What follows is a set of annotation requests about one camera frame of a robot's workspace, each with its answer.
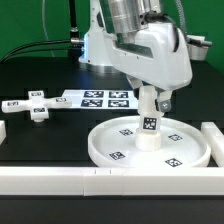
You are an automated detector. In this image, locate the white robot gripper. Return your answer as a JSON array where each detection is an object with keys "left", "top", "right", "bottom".
[{"left": 103, "top": 23, "right": 192, "bottom": 112}]

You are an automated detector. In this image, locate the white round table top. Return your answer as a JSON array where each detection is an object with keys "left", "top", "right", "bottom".
[{"left": 88, "top": 116, "right": 211, "bottom": 169}]

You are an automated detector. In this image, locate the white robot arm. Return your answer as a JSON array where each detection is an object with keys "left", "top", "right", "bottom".
[{"left": 79, "top": 0, "right": 192, "bottom": 112}]

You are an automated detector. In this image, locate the white marker tag sheet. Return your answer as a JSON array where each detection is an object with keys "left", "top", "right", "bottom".
[{"left": 63, "top": 90, "right": 138, "bottom": 110}]

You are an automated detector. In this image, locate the white right fence bar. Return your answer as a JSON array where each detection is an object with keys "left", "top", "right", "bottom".
[{"left": 201, "top": 122, "right": 224, "bottom": 168}]

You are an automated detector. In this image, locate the white fence bar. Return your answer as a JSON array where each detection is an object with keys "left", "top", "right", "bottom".
[
  {"left": 201, "top": 122, "right": 224, "bottom": 168},
  {"left": 0, "top": 167, "right": 224, "bottom": 196},
  {"left": 0, "top": 120, "right": 6, "bottom": 145}
]

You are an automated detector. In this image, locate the white cross-shaped table base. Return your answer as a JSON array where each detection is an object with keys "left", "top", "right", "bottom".
[{"left": 1, "top": 90, "right": 72, "bottom": 122}]

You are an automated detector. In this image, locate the white left fence bar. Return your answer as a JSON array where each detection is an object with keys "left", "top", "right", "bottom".
[{"left": 0, "top": 120, "right": 6, "bottom": 145}]

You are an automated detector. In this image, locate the white front fence bar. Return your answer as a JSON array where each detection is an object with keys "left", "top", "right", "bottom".
[{"left": 0, "top": 167, "right": 224, "bottom": 196}]

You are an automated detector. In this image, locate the black cable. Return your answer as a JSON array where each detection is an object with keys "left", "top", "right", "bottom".
[{"left": 0, "top": 37, "right": 84, "bottom": 64}]

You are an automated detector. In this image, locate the thin white cable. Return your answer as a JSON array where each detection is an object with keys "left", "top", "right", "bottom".
[{"left": 41, "top": 0, "right": 56, "bottom": 58}]

